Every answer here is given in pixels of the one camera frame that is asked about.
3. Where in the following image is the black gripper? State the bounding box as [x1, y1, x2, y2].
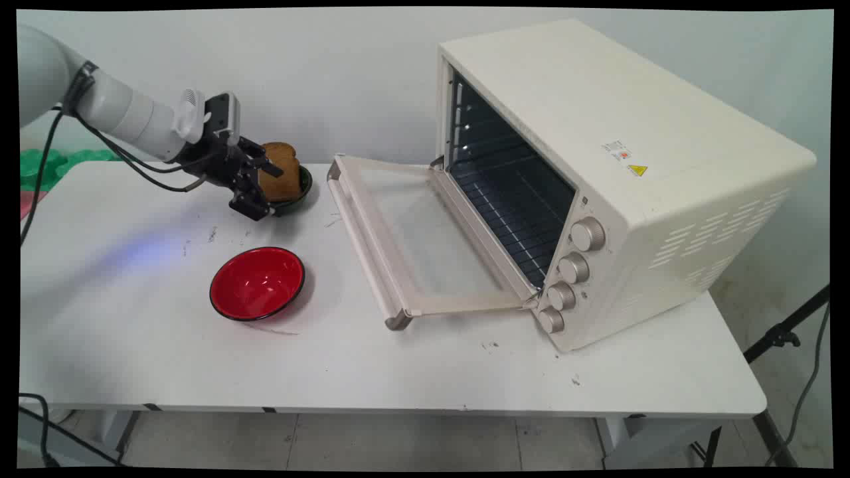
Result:
[177, 131, 284, 222]

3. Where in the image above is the brown bread slice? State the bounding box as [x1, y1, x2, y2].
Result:
[258, 142, 301, 203]

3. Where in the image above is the dark green bowl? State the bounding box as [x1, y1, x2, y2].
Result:
[268, 164, 313, 217]

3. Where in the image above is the red bowl black rim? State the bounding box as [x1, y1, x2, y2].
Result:
[209, 246, 307, 323]

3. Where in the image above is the glass oven door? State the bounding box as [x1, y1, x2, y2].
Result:
[326, 154, 543, 332]

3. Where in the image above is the green plastic object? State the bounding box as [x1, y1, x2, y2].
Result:
[20, 148, 124, 195]

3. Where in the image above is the red flat object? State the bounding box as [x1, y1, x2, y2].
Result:
[20, 191, 48, 221]

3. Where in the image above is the metal oven rack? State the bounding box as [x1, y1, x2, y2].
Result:
[450, 156, 576, 287]

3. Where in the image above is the silver oven knob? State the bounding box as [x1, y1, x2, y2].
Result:
[537, 306, 566, 335]
[557, 252, 591, 285]
[570, 217, 607, 252]
[547, 281, 577, 311]

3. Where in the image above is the cream toaster oven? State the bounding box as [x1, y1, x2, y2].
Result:
[434, 18, 818, 353]

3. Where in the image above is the black tripod stand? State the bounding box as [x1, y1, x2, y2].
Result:
[691, 284, 831, 468]

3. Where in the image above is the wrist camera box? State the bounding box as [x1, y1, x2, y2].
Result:
[203, 92, 240, 145]

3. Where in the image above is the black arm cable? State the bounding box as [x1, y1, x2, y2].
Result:
[20, 61, 212, 248]

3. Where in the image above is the black floor cable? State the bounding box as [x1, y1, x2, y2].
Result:
[19, 392, 127, 468]

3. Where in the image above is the grey hanging cable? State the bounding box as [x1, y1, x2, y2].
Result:
[764, 302, 831, 467]

